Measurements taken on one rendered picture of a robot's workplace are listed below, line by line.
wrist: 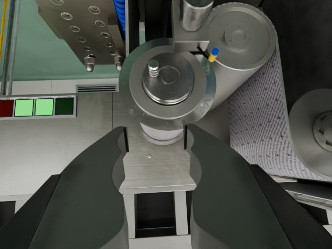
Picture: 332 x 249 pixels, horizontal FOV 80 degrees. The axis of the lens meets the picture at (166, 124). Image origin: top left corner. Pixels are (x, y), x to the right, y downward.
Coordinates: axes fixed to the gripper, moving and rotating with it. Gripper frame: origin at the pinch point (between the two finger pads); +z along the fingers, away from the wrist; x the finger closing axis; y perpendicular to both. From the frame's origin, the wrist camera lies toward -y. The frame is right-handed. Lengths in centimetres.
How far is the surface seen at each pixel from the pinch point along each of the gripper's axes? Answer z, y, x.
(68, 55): 257, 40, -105
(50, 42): 236, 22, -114
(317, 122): 14.2, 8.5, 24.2
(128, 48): 23.0, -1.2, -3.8
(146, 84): 16.6, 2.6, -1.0
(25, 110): 47, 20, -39
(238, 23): 25.2, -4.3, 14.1
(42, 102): 49, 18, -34
